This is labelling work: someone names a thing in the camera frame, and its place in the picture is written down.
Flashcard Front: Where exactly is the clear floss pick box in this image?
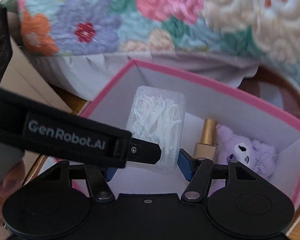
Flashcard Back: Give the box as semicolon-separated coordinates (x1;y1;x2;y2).
126;86;186;174

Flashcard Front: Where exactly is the person's left hand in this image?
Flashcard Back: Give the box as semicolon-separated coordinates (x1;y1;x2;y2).
0;160;25;226

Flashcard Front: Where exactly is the gold lipstick tube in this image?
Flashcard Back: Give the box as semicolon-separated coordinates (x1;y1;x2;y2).
193;119;217;161

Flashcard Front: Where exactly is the pink cardboard storage box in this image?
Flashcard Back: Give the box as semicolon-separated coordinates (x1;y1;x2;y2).
39;59;300;209

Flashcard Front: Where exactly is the purple plush toy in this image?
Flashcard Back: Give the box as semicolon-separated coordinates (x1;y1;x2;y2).
215;124;276;179

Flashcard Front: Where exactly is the floral quilted bedspread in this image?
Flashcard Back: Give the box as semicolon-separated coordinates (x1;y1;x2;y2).
18;0;300;100

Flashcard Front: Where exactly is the round patterned rug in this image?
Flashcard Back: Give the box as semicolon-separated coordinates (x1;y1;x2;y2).
49;66;300;239

